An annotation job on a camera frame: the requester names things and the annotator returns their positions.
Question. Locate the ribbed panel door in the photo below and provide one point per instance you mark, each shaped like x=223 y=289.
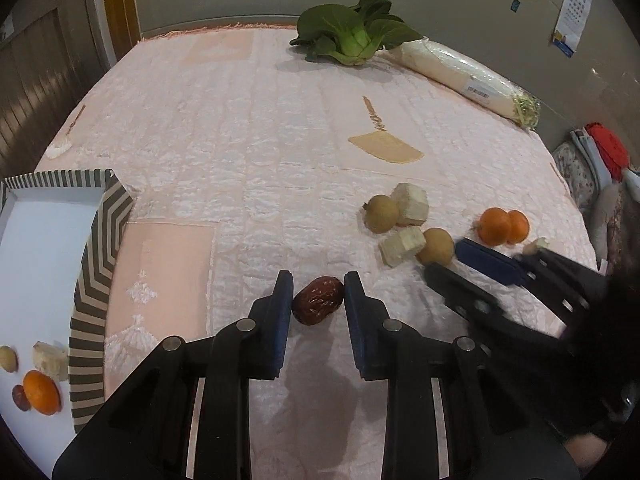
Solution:
x=35 y=85

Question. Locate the floral fabric bag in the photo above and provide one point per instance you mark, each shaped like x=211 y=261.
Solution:
x=575 y=170

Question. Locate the grey white folded cloth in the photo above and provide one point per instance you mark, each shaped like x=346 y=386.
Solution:
x=582 y=142

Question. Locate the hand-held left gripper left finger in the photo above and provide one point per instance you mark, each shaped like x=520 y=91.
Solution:
x=277 y=320

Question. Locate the red cloth item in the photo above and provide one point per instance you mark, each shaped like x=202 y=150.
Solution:
x=607 y=149

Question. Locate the wall calendar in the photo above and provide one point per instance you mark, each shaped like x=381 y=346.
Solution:
x=575 y=5

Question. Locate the yellow wooden door frame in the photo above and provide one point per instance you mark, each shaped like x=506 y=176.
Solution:
x=120 y=0

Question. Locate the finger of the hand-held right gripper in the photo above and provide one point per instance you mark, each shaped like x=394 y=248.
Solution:
x=560 y=280
x=485 y=260

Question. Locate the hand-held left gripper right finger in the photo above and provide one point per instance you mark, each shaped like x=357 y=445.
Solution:
x=357 y=330

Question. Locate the tan longan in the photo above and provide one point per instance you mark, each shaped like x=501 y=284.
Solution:
x=7 y=358
x=382 y=213
x=435 y=246

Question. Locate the green bok choy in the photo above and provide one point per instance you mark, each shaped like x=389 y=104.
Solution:
x=350 y=40

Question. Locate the red date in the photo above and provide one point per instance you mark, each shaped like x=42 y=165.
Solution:
x=317 y=300
x=20 y=398

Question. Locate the wrapped white daikon radish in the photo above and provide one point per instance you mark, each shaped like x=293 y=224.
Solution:
x=450 y=65

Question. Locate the striped cardboard box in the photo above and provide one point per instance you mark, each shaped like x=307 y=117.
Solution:
x=95 y=270

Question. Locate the orange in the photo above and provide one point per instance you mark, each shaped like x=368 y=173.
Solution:
x=494 y=227
x=520 y=226
x=41 y=392

